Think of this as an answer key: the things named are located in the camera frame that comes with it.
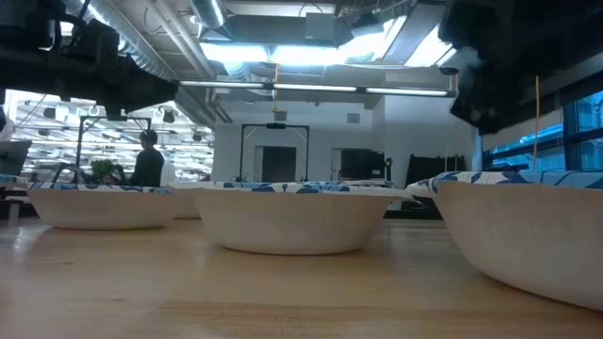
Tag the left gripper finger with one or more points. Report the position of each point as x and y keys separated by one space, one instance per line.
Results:
x=151 y=89

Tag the blue patterned paper bowl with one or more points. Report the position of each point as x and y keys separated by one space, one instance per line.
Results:
x=103 y=209
x=186 y=207
x=292 y=221
x=532 y=235

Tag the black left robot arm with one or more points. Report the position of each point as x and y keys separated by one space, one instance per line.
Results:
x=23 y=70

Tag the person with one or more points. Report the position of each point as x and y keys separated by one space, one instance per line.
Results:
x=147 y=165

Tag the green plant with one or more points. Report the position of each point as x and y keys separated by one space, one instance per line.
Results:
x=102 y=169

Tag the blue window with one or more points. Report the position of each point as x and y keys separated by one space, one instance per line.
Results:
x=584 y=132

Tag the grey monitor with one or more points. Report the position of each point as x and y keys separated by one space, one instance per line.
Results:
x=14 y=157

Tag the small grey box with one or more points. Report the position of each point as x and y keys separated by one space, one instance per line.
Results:
x=280 y=116

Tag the black panel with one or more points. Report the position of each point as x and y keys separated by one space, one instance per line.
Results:
x=433 y=167

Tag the bright ceiling light panel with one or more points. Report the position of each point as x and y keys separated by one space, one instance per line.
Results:
x=301 y=54

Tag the long strip light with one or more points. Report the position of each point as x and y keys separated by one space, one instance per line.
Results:
x=311 y=87

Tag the grey ceiling box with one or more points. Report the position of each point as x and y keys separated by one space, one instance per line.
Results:
x=320 y=28

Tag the black monitor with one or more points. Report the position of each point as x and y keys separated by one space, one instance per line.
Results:
x=363 y=164

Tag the dome ceiling camera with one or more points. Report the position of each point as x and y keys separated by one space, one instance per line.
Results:
x=448 y=70

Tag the black stand frame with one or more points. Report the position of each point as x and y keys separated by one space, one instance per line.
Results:
x=275 y=125
x=79 y=146

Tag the round silver duct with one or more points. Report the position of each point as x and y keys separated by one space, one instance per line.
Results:
x=209 y=11

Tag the grey wall vent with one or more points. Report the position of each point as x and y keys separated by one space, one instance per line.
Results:
x=353 y=117

